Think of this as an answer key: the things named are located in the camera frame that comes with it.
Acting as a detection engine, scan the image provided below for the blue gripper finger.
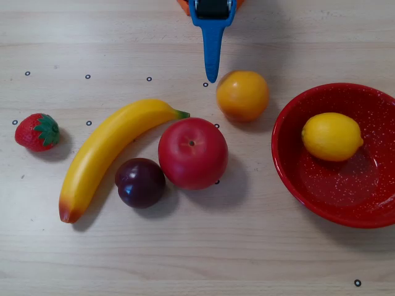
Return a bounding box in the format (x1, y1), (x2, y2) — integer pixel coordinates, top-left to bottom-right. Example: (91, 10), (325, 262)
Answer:
(188, 0), (238, 84)

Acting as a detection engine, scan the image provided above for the yellow plastic lemon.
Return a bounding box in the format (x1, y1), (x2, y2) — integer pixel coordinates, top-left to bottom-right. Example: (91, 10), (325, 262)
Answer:
(301, 112), (364, 162)

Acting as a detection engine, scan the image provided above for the blue gripper body black servo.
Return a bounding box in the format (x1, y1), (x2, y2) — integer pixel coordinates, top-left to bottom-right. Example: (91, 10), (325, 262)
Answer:
(196, 0), (231, 20)

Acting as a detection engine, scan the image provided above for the yellow plastic banana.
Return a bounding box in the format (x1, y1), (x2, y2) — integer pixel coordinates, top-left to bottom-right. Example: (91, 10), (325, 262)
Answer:
(58, 98), (191, 224)

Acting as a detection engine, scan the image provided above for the dark purple plastic plum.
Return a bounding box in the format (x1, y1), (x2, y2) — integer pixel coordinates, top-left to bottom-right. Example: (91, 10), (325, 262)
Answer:
(114, 157), (167, 209)

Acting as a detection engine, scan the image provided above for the red speckled bowl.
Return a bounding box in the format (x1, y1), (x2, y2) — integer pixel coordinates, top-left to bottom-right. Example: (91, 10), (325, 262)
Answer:
(271, 82), (395, 229)

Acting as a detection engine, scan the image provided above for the red plastic apple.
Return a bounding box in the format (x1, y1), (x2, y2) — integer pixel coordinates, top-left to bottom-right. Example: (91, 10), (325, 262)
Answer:
(157, 117), (230, 191)

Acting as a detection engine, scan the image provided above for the plastic orange fruit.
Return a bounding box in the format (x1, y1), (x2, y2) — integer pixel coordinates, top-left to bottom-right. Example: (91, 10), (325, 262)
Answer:
(215, 70), (270, 123)

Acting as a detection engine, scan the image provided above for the red plastic strawberry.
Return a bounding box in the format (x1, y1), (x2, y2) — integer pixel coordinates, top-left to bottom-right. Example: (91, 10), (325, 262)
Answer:
(14, 113), (61, 153)

